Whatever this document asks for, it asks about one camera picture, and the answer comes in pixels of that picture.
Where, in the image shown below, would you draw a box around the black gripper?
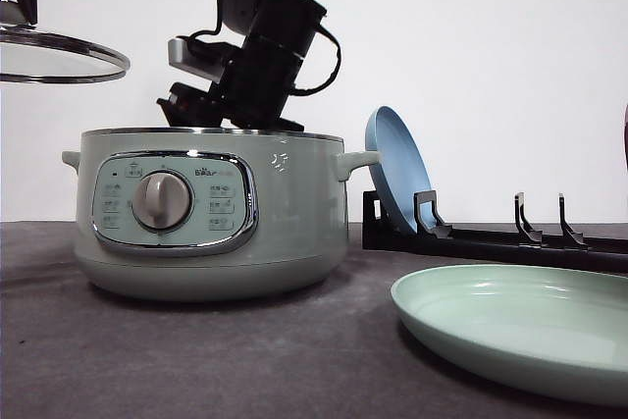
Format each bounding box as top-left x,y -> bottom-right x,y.
156,42 -> 305,131

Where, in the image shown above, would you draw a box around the glass pot lid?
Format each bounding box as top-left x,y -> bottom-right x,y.
0,0 -> 131,83

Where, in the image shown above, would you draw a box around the green plate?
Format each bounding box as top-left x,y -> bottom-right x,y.
391,264 -> 628,405

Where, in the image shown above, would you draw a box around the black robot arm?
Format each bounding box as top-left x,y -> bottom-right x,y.
157,0 -> 327,131

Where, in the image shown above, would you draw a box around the green electric steamer pot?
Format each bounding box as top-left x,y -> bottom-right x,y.
62,127 -> 380,302

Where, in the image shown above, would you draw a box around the blue plate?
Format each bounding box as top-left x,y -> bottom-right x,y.
365,106 -> 437,233

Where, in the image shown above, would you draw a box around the black plate rack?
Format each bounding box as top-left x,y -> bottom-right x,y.
363,191 -> 628,274

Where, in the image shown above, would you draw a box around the pink plate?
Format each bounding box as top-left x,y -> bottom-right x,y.
623,104 -> 628,179

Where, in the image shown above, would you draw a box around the grey table mat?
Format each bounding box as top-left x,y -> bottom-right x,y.
0,221 -> 628,419

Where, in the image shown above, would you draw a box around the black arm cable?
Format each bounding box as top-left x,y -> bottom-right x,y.
187,0 -> 341,95

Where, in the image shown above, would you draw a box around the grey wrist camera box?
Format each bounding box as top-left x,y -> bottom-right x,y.
168,37 -> 228,84

